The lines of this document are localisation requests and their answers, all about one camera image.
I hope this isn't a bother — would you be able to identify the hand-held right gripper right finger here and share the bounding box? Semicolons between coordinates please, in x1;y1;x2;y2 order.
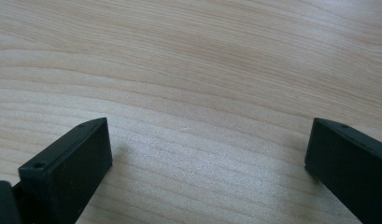
304;117;382;224

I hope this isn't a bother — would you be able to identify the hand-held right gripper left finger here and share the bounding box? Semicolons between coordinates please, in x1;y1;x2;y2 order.
12;117;114;224

